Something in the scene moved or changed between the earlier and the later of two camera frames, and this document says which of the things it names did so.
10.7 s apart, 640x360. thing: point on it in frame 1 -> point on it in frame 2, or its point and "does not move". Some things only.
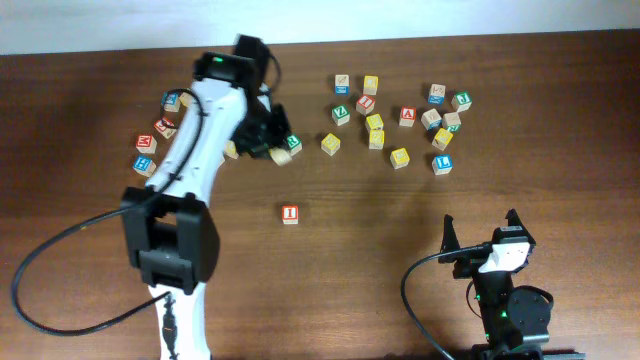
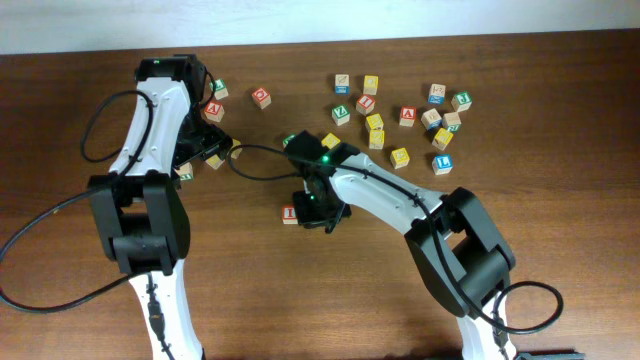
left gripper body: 262,128 -> 202,139
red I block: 290,214 does not move
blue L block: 442,164 does not move
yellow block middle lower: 376,139 does not move
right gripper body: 469,266 -> 313,211
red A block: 408,116 does not move
